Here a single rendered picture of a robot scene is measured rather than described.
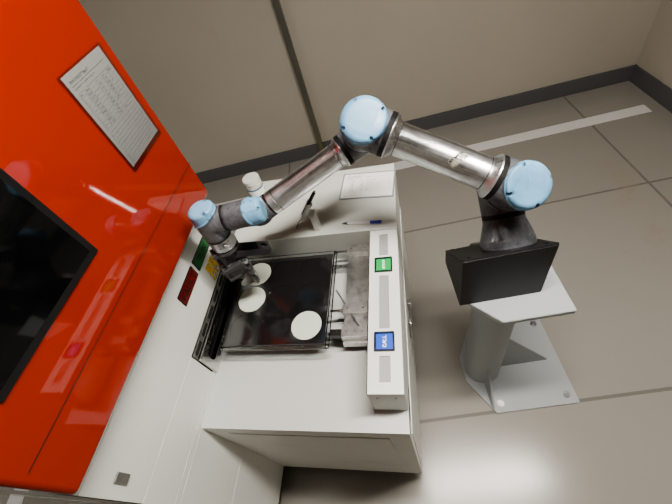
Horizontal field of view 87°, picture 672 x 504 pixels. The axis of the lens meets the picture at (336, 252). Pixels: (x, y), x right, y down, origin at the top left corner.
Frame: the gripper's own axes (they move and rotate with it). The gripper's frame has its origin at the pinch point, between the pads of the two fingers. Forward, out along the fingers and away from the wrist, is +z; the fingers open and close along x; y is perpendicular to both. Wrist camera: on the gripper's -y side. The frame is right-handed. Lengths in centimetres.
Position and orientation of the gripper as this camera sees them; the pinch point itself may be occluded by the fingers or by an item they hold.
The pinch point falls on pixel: (258, 278)
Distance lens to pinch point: 123.1
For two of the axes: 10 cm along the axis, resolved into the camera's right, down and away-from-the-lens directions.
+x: 4.8, 6.0, -6.4
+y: -8.4, 5.1, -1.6
